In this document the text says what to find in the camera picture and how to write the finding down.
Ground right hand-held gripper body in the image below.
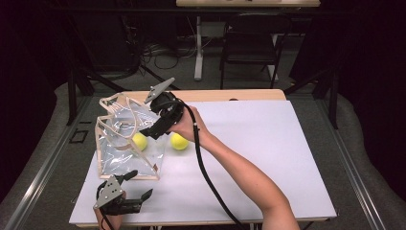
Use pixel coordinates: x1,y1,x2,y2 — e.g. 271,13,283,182
144,77,186,128

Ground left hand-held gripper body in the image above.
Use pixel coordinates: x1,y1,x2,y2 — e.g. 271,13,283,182
93,174,143,216

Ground yellow tennis ball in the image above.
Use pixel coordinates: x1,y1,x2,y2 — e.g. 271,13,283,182
131,132,148,151
169,132,190,151

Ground clear plastic bag beige trim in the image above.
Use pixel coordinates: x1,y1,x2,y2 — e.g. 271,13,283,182
94,92,167,181

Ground person's right hand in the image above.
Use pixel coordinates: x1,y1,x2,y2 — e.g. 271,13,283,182
169,106,211,147

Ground person's left hand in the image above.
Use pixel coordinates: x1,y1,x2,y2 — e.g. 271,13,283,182
95,209,124,230

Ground wooden table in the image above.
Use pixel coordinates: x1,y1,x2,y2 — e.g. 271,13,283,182
75,88,331,228

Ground white desk leg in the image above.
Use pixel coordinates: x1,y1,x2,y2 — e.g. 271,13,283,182
193,15,205,81

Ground black metal stand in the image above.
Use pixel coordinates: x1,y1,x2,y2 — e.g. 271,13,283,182
283,68,340,130
65,63,128,127

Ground black chair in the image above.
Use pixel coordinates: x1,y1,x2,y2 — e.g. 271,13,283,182
219,12,292,90

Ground white table sheet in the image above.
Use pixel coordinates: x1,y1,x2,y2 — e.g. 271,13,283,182
68,100,338,226

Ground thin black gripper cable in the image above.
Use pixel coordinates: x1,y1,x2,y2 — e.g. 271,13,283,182
95,180,115,230

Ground floor cables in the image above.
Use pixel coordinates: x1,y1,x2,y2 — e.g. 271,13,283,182
140,41,199,71

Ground thick black gripper cable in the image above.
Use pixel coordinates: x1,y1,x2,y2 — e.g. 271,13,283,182
178,99,245,230

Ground aluminium floor rail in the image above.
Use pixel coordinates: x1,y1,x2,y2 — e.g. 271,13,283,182
3,95,94,230
319,99,387,230

